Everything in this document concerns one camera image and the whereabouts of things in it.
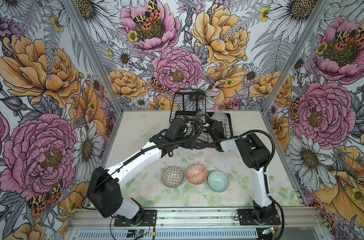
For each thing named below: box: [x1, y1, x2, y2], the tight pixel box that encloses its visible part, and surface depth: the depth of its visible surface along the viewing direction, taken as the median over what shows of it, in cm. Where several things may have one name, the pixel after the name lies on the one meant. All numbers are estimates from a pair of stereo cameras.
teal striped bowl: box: [207, 170, 230, 193], surface depth 86 cm
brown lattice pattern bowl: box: [162, 166, 184, 188], surface depth 87 cm
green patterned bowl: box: [211, 112, 229, 126], surface depth 114 cm
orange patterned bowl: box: [186, 164, 208, 185], surface depth 89 cm
